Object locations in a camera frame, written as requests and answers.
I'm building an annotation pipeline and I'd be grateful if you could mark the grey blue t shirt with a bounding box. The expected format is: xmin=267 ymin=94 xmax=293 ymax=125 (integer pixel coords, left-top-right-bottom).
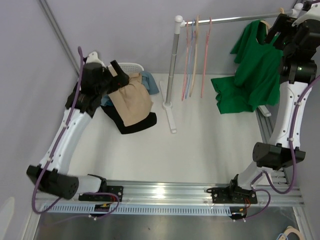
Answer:
xmin=101 ymin=71 xmax=160 ymax=107

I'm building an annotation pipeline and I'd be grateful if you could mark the beige t shirt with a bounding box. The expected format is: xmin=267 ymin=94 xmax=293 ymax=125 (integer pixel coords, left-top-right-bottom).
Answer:
xmin=108 ymin=73 xmax=153 ymax=127

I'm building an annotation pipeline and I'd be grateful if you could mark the green t shirt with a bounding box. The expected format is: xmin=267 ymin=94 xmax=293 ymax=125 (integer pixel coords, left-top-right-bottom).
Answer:
xmin=211 ymin=20 xmax=283 ymax=114

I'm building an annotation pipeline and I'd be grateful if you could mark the black t shirt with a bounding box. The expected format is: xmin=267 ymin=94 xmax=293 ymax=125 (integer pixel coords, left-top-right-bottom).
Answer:
xmin=101 ymin=105 xmax=157 ymax=135

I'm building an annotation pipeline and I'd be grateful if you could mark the light blue wire hanger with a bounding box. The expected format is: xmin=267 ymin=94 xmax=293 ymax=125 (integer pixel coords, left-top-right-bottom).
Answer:
xmin=185 ymin=18 xmax=196 ymax=98

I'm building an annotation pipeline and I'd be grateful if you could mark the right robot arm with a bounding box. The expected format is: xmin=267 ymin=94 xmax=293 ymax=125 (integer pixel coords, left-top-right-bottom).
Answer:
xmin=207 ymin=5 xmax=320 ymax=204

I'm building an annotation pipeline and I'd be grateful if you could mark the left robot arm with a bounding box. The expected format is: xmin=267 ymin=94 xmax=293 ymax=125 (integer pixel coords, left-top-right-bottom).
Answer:
xmin=26 ymin=57 xmax=125 ymax=201

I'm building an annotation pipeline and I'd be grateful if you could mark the beige hanger on floor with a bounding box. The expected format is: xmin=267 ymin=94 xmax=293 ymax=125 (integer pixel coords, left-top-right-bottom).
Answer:
xmin=276 ymin=226 xmax=305 ymax=240

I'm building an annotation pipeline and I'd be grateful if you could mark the white perforated plastic basket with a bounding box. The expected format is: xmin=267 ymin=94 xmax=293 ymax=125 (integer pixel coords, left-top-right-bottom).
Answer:
xmin=106 ymin=62 xmax=144 ymax=79

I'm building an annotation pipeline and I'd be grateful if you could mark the silver white clothes rack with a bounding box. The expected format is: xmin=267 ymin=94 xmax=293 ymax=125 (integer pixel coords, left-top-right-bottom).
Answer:
xmin=159 ymin=2 xmax=303 ymax=134

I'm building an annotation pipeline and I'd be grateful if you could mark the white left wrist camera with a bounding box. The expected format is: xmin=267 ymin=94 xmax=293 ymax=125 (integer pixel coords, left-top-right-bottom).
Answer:
xmin=85 ymin=51 xmax=106 ymax=68

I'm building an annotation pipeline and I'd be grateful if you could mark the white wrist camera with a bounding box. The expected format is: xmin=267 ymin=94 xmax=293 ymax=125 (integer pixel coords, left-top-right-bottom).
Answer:
xmin=85 ymin=51 xmax=106 ymax=68
xmin=292 ymin=0 xmax=320 ymax=27

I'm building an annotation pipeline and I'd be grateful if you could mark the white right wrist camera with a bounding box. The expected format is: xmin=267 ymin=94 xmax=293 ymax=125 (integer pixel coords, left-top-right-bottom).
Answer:
xmin=292 ymin=0 xmax=320 ymax=27

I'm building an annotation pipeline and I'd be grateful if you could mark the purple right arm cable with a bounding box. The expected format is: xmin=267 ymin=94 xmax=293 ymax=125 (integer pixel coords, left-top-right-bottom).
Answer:
xmin=234 ymin=0 xmax=320 ymax=222

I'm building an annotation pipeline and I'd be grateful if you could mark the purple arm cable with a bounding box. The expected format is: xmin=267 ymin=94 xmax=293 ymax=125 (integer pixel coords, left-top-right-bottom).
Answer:
xmin=234 ymin=0 xmax=320 ymax=222
xmin=32 ymin=46 xmax=121 ymax=221

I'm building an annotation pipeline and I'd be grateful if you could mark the grey wall corner profile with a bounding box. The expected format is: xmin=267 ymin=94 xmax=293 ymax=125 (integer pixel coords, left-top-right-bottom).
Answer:
xmin=37 ymin=0 xmax=80 ymax=76

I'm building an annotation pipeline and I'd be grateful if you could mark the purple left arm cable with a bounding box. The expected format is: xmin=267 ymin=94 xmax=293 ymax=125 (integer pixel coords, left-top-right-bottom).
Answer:
xmin=32 ymin=46 xmax=121 ymax=221

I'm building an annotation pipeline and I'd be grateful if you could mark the white slotted cable duct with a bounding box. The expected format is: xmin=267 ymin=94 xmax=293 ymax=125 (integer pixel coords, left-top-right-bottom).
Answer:
xmin=49 ymin=203 xmax=232 ymax=216

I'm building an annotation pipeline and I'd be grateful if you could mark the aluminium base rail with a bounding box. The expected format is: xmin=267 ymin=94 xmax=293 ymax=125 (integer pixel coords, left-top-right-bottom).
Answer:
xmin=32 ymin=104 xmax=305 ymax=207

